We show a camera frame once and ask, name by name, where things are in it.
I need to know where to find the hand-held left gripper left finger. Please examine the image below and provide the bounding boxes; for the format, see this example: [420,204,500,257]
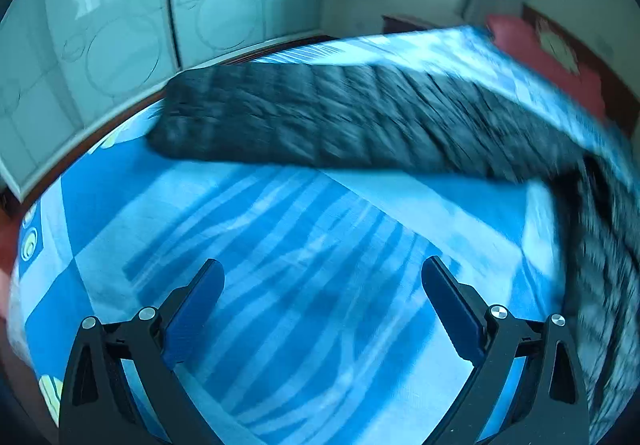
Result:
[59,259,226,445]

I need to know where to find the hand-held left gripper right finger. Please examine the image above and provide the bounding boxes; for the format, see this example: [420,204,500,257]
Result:
[421,255,591,445]

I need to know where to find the black quilted down jacket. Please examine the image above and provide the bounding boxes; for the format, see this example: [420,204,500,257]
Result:
[145,60,640,445]

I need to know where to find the blue patterned bed sheet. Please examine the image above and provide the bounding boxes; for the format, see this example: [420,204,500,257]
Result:
[10,25,636,445]

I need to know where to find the red pillow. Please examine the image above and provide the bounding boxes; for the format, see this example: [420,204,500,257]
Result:
[485,14,608,122]

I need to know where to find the cartoon print pillow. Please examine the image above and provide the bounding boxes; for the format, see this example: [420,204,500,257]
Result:
[536,17,582,76]

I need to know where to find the white glass door wardrobe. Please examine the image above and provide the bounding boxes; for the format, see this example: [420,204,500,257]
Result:
[0,0,326,202]

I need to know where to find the dark wooden nightstand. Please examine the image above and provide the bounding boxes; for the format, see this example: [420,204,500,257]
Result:
[381,14,441,34]

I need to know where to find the dark wooden headboard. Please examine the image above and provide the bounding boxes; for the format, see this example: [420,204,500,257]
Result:
[520,2,640,136]

